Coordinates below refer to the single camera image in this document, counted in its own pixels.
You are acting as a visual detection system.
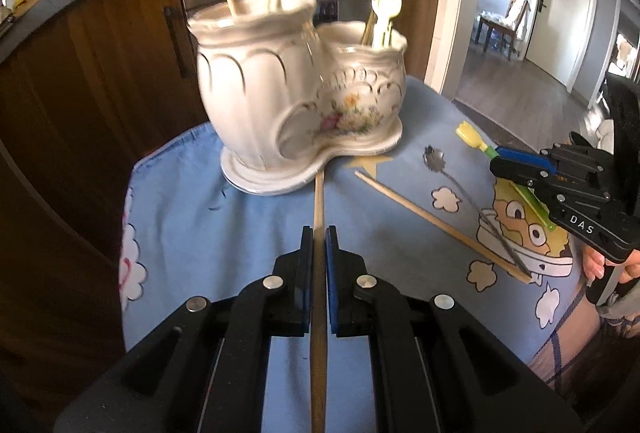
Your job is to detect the white floral ceramic utensil holder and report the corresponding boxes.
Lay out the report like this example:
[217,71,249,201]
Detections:
[187,0,408,174]

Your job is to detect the white door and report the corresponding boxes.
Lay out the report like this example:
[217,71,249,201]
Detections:
[522,0,599,100]

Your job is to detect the yellow green plastic utensil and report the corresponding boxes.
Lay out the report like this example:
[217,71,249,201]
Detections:
[456,122,559,234]

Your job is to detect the long-handled silver spoon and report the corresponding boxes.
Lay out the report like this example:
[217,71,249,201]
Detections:
[422,144,534,277]

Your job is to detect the blue cartoon printed cloth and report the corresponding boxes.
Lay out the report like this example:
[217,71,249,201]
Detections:
[117,75,601,433]

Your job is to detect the wooden chair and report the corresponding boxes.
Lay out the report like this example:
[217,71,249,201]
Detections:
[472,0,532,62]

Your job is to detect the wooden base cabinet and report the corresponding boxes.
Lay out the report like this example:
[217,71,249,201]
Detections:
[0,0,213,274]

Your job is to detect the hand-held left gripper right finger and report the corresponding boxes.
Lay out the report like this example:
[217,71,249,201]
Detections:
[324,225,583,433]

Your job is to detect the narrow wooden cabinet door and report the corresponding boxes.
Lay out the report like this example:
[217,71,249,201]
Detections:
[390,0,442,82]

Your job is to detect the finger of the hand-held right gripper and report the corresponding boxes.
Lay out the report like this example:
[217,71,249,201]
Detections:
[489,157,553,196]
[496,146,571,176]

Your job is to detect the person's right hand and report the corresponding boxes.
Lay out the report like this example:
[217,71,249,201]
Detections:
[581,243,640,286]

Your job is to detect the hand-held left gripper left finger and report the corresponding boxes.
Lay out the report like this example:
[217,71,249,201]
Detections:
[52,225,315,433]

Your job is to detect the white ceramic drip tray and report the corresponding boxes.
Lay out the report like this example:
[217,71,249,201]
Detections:
[220,120,404,196]

